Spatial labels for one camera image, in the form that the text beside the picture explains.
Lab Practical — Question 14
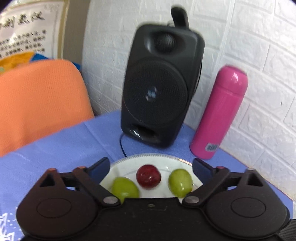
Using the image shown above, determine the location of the black speaker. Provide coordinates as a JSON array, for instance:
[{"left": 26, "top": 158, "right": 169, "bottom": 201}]
[{"left": 120, "top": 7, "right": 206, "bottom": 149}]

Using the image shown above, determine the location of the black speaker cable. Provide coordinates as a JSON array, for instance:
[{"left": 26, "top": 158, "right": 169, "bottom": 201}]
[{"left": 119, "top": 134, "right": 128, "bottom": 158}]

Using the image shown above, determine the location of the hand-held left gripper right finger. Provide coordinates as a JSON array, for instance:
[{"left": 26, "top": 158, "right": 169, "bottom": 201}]
[{"left": 183, "top": 158, "right": 269, "bottom": 207}]

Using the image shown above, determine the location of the blue printed tablecloth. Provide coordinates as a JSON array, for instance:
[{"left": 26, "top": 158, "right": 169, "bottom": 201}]
[{"left": 0, "top": 110, "right": 296, "bottom": 241}]

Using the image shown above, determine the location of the green apple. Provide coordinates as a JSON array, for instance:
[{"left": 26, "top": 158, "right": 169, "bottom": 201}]
[
  {"left": 112, "top": 177, "right": 140, "bottom": 203},
  {"left": 168, "top": 169, "right": 193, "bottom": 198}
]

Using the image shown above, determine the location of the dark red plum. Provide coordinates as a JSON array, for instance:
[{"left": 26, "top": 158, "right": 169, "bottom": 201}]
[{"left": 136, "top": 164, "right": 162, "bottom": 189}]

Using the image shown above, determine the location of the orange chair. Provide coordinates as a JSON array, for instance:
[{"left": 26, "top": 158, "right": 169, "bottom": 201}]
[{"left": 0, "top": 59, "right": 95, "bottom": 157}]

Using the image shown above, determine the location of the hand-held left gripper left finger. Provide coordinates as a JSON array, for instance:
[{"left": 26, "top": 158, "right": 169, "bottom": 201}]
[{"left": 35, "top": 157, "right": 121, "bottom": 207}]

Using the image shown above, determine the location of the white plate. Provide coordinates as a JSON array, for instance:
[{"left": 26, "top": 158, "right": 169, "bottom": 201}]
[{"left": 99, "top": 153, "right": 204, "bottom": 199}]

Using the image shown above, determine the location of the pink thermos bottle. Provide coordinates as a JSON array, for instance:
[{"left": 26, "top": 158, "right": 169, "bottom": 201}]
[{"left": 190, "top": 65, "right": 249, "bottom": 160}]

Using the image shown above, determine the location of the yellow plastic bag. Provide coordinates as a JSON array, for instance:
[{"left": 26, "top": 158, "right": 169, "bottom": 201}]
[{"left": 0, "top": 52, "right": 36, "bottom": 73}]

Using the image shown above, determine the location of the wall poster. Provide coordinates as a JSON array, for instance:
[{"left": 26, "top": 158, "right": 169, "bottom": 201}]
[{"left": 0, "top": 0, "right": 70, "bottom": 61}]

